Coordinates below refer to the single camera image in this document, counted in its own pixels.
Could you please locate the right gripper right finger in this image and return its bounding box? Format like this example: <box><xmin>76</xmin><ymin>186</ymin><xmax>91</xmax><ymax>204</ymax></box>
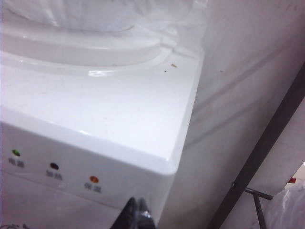
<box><xmin>137</xmin><ymin>197</ymin><xmax>158</xmax><ymax>229</ymax></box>

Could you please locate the white water dispenser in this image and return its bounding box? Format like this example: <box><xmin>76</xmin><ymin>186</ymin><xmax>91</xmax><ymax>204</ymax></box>
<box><xmin>0</xmin><ymin>0</ymin><xmax>206</xmax><ymax>229</ymax></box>

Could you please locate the plastic-wrapped water jug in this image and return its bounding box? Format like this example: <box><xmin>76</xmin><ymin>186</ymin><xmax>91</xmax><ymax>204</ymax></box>
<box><xmin>0</xmin><ymin>0</ymin><xmax>208</xmax><ymax>59</ymax></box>

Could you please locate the white plastic bag red print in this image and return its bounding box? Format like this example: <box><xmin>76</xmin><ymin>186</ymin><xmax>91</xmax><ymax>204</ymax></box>
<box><xmin>271</xmin><ymin>180</ymin><xmax>305</xmax><ymax>229</ymax></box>

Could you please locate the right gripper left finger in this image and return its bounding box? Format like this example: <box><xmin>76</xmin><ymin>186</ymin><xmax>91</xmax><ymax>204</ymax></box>
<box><xmin>112</xmin><ymin>197</ymin><xmax>138</xmax><ymax>229</ymax></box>

